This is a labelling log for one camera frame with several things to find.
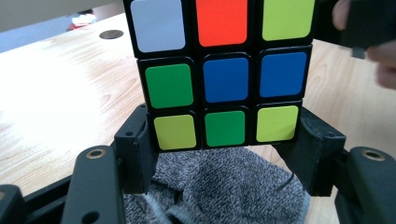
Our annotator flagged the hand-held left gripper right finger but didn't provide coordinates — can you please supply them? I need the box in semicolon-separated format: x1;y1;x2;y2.
273;105;347;197

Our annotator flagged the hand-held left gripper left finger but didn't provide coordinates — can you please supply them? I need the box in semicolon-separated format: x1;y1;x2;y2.
113;104;160;195

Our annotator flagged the grey fuzzy cloth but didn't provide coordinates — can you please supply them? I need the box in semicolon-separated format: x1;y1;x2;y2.
122;145;312;224

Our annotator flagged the multicoloured puzzle cube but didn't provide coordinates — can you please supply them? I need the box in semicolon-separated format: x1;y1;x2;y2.
122;0;319;154

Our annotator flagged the dark round table grommet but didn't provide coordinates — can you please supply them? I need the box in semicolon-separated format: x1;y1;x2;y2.
98;29;125;40

